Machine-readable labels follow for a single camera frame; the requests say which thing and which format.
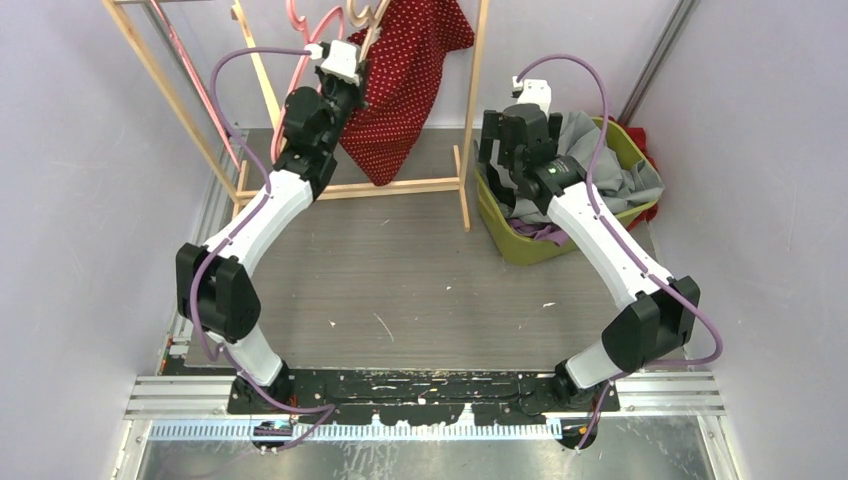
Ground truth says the pink hanger of grey skirt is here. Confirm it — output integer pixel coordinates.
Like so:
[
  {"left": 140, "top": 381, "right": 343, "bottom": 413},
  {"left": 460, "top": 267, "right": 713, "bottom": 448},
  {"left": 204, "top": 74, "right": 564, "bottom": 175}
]
[{"left": 270, "top": 0, "right": 345, "bottom": 163}]

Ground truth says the purple skirt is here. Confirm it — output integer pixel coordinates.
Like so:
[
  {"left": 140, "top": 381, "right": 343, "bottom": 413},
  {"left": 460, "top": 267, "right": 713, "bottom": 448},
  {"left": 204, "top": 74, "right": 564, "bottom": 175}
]
[{"left": 507, "top": 218, "right": 571, "bottom": 247}]

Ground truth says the grey skirt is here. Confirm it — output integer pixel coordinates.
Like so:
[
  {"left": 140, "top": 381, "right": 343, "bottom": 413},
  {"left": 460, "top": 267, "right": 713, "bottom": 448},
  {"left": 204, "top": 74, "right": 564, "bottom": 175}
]
[{"left": 491, "top": 111, "right": 665, "bottom": 223}]

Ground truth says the pink wire hanger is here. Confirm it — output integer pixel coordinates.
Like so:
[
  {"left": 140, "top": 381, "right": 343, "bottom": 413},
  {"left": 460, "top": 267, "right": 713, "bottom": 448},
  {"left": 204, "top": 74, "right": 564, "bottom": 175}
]
[{"left": 149, "top": 0, "right": 241, "bottom": 172}]

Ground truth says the wooden hanger of purple skirt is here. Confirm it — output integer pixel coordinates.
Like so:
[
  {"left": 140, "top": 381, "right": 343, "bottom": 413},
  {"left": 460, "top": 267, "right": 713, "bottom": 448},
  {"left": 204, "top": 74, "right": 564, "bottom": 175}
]
[{"left": 231, "top": 0, "right": 281, "bottom": 129}]

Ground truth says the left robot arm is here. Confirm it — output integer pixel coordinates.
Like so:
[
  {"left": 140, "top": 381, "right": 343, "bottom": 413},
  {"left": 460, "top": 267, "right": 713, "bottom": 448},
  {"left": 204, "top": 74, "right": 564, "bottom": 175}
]
[{"left": 176, "top": 67, "right": 367, "bottom": 413}]

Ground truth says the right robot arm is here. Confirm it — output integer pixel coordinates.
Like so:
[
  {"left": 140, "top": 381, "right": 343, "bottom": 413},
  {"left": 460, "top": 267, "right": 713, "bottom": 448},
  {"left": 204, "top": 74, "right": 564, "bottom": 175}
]
[{"left": 478, "top": 104, "right": 700, "bottom": 411}]

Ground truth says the red polka dot skirt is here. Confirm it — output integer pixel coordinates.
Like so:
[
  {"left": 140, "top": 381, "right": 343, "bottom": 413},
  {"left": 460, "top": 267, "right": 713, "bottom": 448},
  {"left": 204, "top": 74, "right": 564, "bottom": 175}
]
[{"left": 340, "top": 0, "right": 475, "bottom": 187}]

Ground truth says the wooden hanger of red skirt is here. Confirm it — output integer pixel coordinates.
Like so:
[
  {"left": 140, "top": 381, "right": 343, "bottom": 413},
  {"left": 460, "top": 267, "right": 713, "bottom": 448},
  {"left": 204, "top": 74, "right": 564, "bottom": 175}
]
[{"left": 344, "top": 0, "right": 391, "bottom": 61}]

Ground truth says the olive green plastic basket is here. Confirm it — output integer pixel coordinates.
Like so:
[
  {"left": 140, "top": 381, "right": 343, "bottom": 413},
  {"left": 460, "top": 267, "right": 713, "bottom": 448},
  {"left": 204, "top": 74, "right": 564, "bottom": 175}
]
[{"left": 475, "top": 122, "right": 653, "bottom": 266}]

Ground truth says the wooden clothes rack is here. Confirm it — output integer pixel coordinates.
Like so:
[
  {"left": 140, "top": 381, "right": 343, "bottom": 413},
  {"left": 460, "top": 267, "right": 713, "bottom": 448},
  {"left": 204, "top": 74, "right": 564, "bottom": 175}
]
[{"left": 103, "top": 1, "right": 490, "bottom": 231}]

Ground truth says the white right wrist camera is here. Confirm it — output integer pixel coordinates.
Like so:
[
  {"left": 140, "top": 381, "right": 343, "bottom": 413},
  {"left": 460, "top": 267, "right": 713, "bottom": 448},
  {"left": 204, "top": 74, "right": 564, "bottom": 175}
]
[{"left": 512, "top": 76, "right": 552, "bottom": 116}]

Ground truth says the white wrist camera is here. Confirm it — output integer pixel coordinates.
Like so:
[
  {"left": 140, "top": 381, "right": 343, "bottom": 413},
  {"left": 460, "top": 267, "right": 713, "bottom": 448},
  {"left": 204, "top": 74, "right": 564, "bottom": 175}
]
[
  {"left": 305, "top": 40, "right": 363, "bottom": 87},
  {"left": 512, "top": 76, "right": 552, "bottom": 116}
]

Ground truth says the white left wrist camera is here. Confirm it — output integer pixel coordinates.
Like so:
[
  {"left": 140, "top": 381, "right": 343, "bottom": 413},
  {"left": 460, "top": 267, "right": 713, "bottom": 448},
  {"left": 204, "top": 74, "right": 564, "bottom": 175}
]
[{"left": 305, "top": 40, "right": 363, "bottom": 87}]

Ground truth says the metal corner rail left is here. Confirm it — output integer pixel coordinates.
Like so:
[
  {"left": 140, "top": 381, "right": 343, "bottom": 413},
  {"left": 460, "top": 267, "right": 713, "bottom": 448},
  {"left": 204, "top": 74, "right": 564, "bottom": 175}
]
[{"left": 137, "top": 0, "right": 250, "bottom": 372}]

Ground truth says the metal corner rail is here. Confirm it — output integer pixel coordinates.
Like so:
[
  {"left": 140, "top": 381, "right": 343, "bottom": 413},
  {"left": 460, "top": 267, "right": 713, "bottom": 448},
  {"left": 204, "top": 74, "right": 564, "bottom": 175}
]
[
  {"left": 137, "top": 0, "right": 250, "bottom": 372},
  {"left": 618, "top": 0, "right": 701, "bottom": 125}
]

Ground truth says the metal corner rail right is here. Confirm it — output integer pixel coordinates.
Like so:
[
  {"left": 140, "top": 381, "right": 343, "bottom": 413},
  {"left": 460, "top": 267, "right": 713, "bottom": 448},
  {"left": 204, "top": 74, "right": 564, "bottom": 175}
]
[{"left": 618, "top": 0, "right": 701, "bottom": 125}]

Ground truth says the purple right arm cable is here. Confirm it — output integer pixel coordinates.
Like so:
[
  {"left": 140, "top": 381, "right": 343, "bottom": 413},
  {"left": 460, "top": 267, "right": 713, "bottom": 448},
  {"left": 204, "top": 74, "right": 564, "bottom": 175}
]
[{"left": 515, "top": 54, "right": 725, "bottom": 452}]

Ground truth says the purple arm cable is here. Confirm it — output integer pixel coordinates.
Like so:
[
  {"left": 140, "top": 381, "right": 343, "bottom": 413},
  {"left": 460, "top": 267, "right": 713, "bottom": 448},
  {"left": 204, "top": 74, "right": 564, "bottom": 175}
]
[
  {"left": 515, "top": 54, "right": 725, "bottom": 452},
  {"left": 188, "top": 46, "right": 339, "bottom": 452}
]

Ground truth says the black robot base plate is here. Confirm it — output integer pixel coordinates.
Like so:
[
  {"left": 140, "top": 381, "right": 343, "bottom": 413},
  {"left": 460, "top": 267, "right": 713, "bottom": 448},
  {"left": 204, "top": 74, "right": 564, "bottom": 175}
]
[{"left": 270, "top": 369, "right": 620, "bottom": 427}]

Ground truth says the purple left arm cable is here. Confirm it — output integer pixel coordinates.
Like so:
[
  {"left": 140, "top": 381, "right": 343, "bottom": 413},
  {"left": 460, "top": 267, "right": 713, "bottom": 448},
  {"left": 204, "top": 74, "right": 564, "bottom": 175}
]
[{"left": 188, "top": 46, "right": 339, "bottom": 452}]

